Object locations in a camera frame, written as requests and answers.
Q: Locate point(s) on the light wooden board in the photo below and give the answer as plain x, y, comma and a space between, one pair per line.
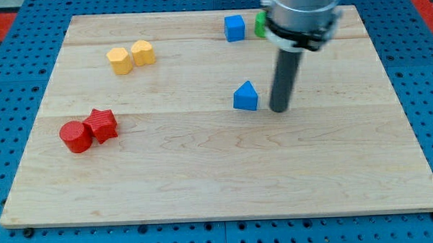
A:
184, 153

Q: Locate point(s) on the green block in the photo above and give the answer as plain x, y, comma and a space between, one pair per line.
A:
259, 24

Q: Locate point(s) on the red cylinder block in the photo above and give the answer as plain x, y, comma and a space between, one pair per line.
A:
75, 136

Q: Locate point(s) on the yellow hexagon block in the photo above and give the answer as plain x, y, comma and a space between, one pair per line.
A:
120, 61

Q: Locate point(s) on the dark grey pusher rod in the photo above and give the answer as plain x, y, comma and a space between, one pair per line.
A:
287, 65

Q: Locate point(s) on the red star block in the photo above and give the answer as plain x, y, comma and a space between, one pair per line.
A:
101, 124

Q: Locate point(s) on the blue triangle block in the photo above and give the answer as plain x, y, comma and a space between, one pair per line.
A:
245, 97

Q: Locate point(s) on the yellow heart block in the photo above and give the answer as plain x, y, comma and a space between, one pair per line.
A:
143, 53

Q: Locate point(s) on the blue cube block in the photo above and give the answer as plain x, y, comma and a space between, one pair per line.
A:
234, 28

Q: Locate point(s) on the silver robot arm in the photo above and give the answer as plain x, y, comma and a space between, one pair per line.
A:
295, 25

